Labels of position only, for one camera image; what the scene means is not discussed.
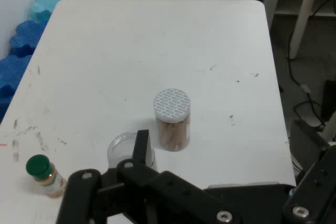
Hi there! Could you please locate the beige slanted furniture leg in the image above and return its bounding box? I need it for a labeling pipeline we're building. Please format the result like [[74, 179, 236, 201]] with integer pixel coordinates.
[[288, 0, 327, 59]]

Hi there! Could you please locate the clear jar with black seeds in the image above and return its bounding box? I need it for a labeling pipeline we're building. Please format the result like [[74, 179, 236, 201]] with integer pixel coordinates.
[[107, 132, 158, 173]]

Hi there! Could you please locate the dark blue foam block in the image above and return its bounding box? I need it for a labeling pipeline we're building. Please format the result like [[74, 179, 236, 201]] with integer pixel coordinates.
[[0, 55, 33, 123], [9, 19, 50, 57]]

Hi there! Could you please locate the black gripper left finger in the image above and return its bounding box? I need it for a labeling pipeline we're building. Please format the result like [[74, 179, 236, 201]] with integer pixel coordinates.
[[56, 129, 237, 224]]

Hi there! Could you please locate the small green-capped spice bottle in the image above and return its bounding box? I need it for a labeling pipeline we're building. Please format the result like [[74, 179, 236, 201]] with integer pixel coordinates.
[[25, 154, 68, 198]]

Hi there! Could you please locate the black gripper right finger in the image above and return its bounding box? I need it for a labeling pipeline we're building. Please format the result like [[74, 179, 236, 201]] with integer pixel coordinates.
[[282, 145, 336, 224]]

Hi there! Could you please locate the brown-filled jar with patterned lid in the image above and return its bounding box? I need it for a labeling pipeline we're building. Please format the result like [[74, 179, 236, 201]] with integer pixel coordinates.
[[153, 87, 192, 153]]

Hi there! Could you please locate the black floor cable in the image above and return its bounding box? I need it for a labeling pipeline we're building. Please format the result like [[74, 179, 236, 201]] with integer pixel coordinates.
[[286, 0, 336, 130]]

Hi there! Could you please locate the light blue foam block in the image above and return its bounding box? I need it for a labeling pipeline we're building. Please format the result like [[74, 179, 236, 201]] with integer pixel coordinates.
[[28, 0, 74, 23]]

